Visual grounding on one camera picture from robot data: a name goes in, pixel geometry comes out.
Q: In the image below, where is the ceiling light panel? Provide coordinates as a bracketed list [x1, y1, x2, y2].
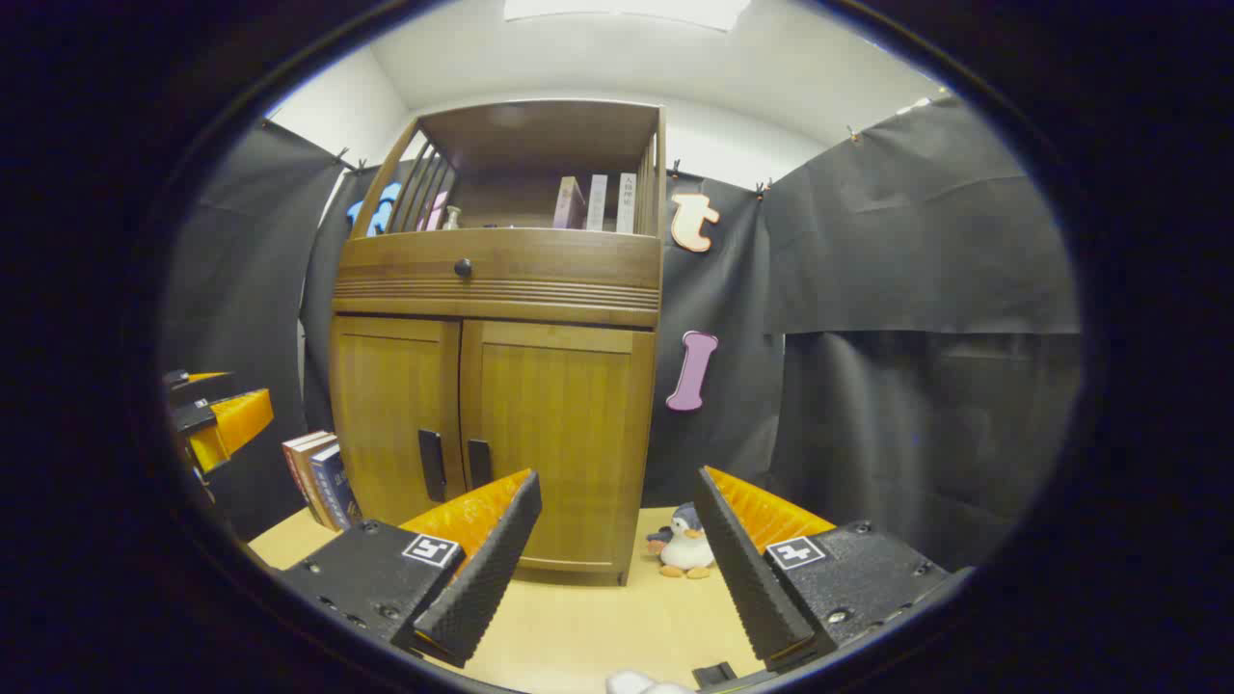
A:
[503, 0, 753, 33]

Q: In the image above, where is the black backdrop cloth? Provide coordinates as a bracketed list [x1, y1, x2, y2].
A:
[164, 96, 1083, 570]

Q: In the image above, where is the red book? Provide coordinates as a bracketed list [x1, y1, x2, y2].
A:
[282, 431, 329, 517]

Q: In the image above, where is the blue book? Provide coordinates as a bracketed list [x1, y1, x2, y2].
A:
[310, 443, 362, 531]

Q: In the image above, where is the wooden double-door shoe cabinet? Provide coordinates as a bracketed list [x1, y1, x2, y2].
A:
[328, 99, 668, 587]

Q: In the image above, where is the penguin plush toy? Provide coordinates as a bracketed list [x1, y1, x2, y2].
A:
[647, 503, 716, 579]

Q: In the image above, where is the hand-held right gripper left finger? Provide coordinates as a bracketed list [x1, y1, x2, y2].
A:
[278, 468, 544, 669]

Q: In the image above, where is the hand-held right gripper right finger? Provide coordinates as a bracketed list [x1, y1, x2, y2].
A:
[692, 466, 973, 674]

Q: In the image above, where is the wooden shoe cabinet door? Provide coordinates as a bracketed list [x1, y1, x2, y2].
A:
[331, 316, 464, 526]
[459, 320, 657, 577]

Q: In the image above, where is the wooden cabinet drawer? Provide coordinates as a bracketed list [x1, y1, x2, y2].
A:
[334, 228, 663, 327]

